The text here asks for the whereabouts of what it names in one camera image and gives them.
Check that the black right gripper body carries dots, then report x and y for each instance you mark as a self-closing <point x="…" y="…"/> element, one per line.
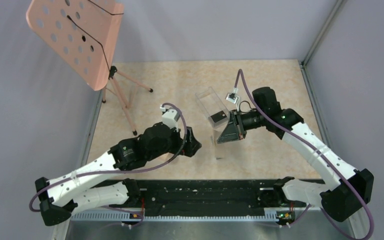
<point x="251" y="120"/>

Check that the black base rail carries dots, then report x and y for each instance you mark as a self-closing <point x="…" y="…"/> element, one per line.
<point x="209" y="198"/>

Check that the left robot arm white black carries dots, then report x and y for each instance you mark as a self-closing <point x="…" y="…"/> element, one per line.
<point x="77" y="191"/>

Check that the clear plastic box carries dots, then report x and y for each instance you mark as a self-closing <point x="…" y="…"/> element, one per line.
<point x="210" y="103"/>

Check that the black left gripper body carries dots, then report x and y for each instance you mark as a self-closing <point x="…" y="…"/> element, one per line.
<point x="187" y="146"/>

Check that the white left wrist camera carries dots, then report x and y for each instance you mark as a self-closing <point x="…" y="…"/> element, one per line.
<point x="170" y="117"/>

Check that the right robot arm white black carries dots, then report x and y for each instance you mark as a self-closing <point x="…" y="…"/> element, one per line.
<point x="345" y="189"/>

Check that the aluminium frame rail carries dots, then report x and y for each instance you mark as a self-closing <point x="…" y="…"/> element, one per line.
<point x="105" y="224"/>

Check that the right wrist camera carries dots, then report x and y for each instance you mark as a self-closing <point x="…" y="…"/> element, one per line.
<point x="232" y="98"/>

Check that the pink perforated music stand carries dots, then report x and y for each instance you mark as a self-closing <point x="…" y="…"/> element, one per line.
<point x="84" y="33"/>

